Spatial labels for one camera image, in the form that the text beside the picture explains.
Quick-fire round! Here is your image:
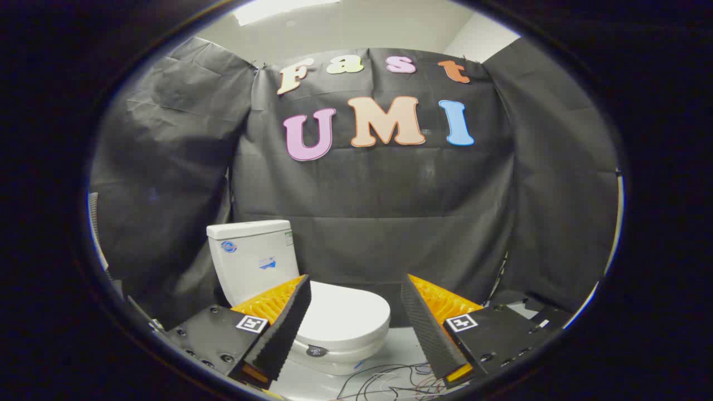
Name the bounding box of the white toilet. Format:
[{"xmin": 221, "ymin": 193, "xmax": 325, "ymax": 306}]
[{"xmin": 207, "ymin": 219, "xmax": 391, "ymax": 376}]

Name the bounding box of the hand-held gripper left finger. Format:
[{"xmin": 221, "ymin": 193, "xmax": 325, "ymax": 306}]
[{"xmin": 164, "ymin": 274, "xmax": 312, "ymax": 390}]

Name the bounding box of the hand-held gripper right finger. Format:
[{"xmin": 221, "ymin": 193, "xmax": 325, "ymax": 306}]
[{"xmin": 400, "ymin": 273, "xmax": 564, "ymax": 390}]

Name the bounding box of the black backdrop cloth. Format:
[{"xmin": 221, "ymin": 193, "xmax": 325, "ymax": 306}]
[{"xmin": 89, "ymin": 36, "xmax": 620, "ymax": 330}]

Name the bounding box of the ceiling light panel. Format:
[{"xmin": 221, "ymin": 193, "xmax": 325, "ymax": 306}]
[{"xmin": 233, "ymin": 0, "xmax": 341, "ymax": 27}]

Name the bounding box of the tangle of floor cables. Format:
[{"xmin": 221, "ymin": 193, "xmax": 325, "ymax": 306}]
[{"xmin": 336, "ymin": 361, "xmax": 449, "ymax": 401}]

